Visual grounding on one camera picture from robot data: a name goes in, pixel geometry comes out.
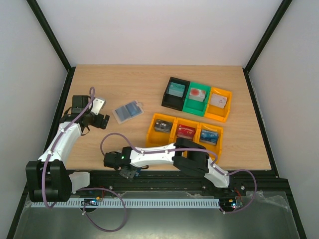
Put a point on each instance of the red VIP card stack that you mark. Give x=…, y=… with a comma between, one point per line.
x=184, y=131

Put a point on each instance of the green bin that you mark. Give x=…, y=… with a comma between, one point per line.
x=195, y=107

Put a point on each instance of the yellow bin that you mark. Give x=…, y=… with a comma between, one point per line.
x=216, y=113
x=158, y=138
x=217, y=149
x=187, y=122

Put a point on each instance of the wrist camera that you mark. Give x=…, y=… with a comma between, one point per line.
x=128, y=172
x=96, y=105

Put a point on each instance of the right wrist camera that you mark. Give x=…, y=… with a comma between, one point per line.
x=128, y=172

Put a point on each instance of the black frame post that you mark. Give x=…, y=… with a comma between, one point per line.
x=280, y=12
x=38, y=13

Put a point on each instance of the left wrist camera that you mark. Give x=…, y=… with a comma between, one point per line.
x=96, y=105

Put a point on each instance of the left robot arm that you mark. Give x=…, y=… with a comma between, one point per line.
x=47, y=178

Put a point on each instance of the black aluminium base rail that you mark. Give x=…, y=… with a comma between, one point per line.
x=240, y=183

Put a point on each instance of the yellow bin lower left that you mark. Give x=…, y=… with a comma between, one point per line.
x=158, y=138

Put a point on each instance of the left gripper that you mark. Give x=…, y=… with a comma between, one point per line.
x=98, y=124

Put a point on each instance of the yellow bin lower middle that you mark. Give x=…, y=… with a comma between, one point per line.
x=187, y=122

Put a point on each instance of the white slotted cable duct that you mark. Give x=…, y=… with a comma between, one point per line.
x=141, y=203

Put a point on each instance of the black VIP card stack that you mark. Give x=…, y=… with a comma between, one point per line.
x=163, y=126

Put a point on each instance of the blue VIP card stack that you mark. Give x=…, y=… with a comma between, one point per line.
x=209, y=137

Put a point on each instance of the yellow bin upper right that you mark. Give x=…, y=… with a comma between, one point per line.
x=216, y=113

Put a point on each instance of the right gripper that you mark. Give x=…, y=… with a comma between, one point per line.
x=107, y=160

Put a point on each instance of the black frame post left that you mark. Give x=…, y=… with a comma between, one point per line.
x=38, y=13

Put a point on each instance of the red white card stack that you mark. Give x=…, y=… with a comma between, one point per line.
x=197, y=94

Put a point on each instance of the yellow bin lower right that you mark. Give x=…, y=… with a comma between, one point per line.
x=217, y=149

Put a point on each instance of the black frame post right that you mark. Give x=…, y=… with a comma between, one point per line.
x=280, y=12

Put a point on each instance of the teal card stack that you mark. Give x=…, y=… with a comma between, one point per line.
x=176, y=89

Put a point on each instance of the black bin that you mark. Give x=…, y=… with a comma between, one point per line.
x=174, y=102

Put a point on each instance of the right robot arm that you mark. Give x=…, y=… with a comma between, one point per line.
x=189, y=157

